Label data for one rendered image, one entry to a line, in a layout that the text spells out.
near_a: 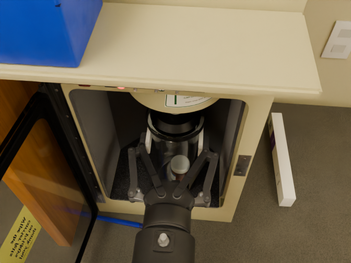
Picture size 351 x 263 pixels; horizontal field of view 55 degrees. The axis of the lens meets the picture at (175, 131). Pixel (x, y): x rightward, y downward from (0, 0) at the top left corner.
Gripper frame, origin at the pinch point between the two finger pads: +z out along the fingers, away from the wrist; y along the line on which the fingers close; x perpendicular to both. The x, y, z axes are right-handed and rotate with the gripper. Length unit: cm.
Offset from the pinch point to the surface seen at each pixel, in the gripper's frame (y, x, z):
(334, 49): -39, 6, 35
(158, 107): 2.3, -12.3, -5.1
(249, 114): -11.2, -14.1, -7.0
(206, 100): -5.0, -12.8, -3.6
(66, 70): 8.3, -30.9, -17.8
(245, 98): -10.1, -17.3, -7.0
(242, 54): -7.1, -31.0, -14.5
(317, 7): -31.4, -5.4, 35.8
